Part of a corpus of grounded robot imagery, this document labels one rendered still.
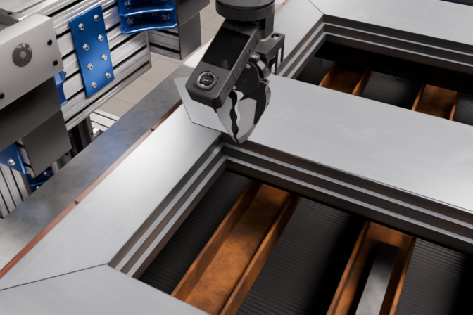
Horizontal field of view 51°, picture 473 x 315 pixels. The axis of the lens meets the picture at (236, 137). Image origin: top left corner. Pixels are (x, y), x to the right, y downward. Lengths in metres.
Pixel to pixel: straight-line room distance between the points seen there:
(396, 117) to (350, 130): 0.08
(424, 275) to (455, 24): 0.50
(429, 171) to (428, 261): 0.35
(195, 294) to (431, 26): 0.69
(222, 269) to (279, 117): 0.25
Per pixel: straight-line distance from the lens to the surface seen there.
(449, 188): 0.70
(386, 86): 1.47
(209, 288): 0.78
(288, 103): 0.80
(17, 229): 0.92
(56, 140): 0.94
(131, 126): 1.07
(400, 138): 0.76
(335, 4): 1.13
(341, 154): 0.71
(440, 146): 0.76
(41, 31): 0.81
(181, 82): 0.85
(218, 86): 0.57
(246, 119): 0.68
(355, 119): 0.78
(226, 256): 0.81
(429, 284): 1.00
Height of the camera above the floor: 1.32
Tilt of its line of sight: 39 degrees down
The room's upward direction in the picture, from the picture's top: straight up
